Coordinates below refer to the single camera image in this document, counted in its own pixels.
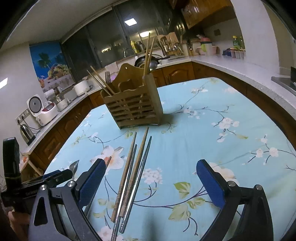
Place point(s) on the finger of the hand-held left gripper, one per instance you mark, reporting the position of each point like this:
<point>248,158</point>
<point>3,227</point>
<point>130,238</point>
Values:
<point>62,177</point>
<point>49,175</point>

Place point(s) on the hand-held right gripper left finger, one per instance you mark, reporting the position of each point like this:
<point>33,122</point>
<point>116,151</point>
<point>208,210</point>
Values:
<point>92,180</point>

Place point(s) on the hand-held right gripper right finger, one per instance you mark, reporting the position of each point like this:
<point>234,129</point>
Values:
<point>210,183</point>

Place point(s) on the small metal spoon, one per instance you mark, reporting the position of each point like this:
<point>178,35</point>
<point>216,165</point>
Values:
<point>74,165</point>

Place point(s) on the wooden chopstick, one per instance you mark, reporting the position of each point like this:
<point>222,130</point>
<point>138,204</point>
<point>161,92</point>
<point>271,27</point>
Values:
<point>137,162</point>
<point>101,78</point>
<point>150,55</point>
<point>98,82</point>
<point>146,53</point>
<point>125,171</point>

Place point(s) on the dark metal chopstick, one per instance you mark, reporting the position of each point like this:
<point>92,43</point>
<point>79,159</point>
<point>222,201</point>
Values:
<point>128,176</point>
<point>136,185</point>

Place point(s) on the wooden utensil holder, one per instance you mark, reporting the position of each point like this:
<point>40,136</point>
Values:
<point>131,104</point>

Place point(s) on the metal fork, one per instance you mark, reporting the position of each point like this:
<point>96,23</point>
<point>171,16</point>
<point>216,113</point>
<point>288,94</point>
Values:
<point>107,77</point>

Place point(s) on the person's left hand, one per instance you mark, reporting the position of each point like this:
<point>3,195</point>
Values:
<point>19,222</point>

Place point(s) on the wooden stool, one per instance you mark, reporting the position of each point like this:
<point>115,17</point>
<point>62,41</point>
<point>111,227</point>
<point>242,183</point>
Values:
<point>26,162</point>

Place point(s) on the steel electric kettle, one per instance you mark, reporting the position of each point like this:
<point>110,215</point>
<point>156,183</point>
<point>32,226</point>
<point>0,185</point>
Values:
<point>27,134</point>

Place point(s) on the blue floral tablecloth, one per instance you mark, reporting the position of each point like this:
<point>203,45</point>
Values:
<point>185,139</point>

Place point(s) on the white pink rice cooker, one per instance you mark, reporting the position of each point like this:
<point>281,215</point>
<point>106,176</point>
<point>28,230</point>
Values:
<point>47,113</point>

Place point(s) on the small white cooker pot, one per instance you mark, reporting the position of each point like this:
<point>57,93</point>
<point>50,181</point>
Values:
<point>62,104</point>

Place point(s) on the white paper roll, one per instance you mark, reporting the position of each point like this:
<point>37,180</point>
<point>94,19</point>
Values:
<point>50,93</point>

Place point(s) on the white box appliance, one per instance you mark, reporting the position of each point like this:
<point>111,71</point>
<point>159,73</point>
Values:
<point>70,95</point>

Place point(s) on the white round appliance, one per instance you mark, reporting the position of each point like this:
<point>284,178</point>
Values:
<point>81,88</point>

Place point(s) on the purple sink mat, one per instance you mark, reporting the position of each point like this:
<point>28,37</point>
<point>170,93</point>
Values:
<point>114,76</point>

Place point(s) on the hanging dish cloth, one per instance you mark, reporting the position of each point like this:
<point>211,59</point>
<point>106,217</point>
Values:
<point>111,67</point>

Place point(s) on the white kitchen countertop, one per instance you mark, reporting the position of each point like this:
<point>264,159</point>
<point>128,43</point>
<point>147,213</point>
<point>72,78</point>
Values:
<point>231,67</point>

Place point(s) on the steel gas stove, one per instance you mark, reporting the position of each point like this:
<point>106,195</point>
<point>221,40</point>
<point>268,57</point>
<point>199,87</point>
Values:
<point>285,82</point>

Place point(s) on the black wok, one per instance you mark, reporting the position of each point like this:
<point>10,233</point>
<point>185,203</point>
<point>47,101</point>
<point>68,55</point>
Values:
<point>141,62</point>

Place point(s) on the row of small containers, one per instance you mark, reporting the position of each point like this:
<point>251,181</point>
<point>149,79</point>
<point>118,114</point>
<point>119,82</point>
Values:
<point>234,54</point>

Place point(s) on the metal kitchen faucet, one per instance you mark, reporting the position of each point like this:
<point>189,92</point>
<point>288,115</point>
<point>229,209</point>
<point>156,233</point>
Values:
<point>127,52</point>

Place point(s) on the pink green stacked cups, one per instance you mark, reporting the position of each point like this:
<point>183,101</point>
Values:
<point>206,47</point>

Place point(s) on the wooden knife block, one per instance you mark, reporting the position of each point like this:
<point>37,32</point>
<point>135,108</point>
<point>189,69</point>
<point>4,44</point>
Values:
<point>190,47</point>

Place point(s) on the kitchen utensil drying rack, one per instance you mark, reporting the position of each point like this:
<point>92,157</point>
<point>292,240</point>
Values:
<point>172,48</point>

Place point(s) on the yellow bottle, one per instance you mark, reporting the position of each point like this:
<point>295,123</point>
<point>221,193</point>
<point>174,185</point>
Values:
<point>133,46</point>

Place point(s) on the dark kitchen window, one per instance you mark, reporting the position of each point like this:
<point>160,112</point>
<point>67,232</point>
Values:
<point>104,39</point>

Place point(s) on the green drink bottle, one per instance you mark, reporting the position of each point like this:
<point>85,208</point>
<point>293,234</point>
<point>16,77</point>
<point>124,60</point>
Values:
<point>237,43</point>

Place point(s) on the metal flask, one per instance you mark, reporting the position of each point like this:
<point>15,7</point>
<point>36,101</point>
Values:
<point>141,46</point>

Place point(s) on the wooden cutting boards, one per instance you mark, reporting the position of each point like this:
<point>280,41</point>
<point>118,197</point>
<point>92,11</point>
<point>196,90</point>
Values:
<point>167,38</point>

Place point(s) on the wooden upper cabinets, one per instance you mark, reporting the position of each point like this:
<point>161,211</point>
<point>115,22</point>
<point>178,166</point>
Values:
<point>203,11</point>

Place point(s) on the wall socket strip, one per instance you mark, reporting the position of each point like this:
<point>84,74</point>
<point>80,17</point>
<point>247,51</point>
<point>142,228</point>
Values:
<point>22,116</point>

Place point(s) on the beach fruit wall poster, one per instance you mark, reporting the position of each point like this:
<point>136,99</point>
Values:
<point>48,64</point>

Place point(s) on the dark wall outlet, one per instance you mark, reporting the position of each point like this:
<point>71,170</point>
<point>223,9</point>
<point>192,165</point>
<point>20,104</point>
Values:
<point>217,32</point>

